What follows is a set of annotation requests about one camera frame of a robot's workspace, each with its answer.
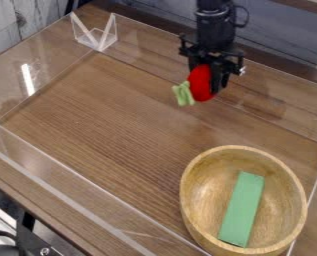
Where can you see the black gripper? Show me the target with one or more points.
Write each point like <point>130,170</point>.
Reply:
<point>224,61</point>

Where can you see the red plush strawberry toy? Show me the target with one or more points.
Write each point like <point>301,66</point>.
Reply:
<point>194,89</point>

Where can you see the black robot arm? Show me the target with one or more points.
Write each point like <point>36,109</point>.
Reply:
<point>208,48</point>

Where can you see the wooden bowl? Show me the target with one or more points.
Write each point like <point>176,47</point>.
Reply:
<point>206,187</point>

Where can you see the green rectangular block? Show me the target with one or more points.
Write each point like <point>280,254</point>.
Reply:
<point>239,215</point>

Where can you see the clear acrylic corner bracket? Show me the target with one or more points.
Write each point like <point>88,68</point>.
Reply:
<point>96,38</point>

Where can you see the clear acrylic tray wall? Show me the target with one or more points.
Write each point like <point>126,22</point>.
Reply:
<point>101,225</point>

